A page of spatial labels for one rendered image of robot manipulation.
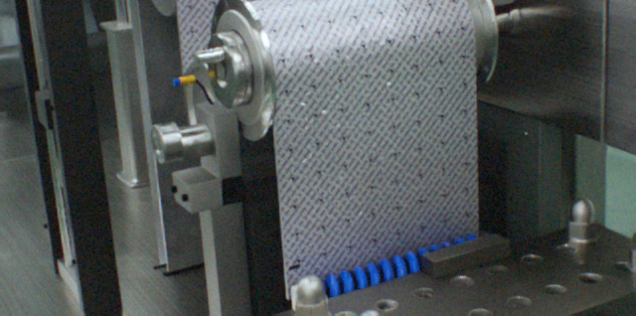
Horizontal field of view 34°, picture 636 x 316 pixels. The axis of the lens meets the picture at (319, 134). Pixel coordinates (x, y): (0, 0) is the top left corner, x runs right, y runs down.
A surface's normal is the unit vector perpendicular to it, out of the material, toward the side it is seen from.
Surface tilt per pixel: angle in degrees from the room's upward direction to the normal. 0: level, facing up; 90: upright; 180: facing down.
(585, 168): 90
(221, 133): 90
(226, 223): 90
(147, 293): 0
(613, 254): 0
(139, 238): 0
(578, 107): 90
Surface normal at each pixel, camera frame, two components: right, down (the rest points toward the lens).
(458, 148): 0.47, 0.24
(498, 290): -0.06, -0.95
